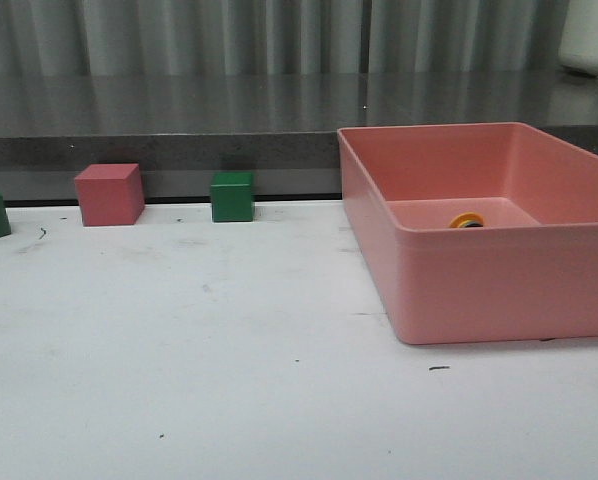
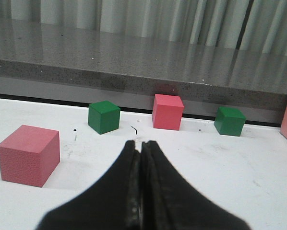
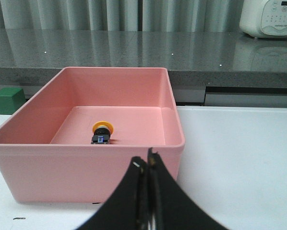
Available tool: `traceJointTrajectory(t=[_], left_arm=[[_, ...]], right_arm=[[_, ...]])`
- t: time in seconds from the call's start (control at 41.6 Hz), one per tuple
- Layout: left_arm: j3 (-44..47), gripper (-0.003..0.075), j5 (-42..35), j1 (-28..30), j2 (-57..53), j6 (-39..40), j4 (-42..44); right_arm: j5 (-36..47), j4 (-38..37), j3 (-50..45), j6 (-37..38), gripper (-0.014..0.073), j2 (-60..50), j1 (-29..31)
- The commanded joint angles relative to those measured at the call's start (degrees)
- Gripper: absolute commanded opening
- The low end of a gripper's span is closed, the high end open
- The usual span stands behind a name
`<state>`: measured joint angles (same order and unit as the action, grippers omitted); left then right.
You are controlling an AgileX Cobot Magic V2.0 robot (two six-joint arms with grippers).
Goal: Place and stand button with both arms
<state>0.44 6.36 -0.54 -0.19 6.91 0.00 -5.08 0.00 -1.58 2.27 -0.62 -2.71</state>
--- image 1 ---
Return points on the dark grey counter bench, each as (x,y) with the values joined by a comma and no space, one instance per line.
(182,129)

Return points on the yellow push button switch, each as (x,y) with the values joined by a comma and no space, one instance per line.
(467,220)

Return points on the green cube block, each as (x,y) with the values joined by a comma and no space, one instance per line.
(231,196)

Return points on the pink plastic bin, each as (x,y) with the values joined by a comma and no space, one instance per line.
(530,273)

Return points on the white appliance in background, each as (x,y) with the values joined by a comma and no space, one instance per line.
(578,50)

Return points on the pink cube block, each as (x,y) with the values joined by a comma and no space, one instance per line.
(110,194)

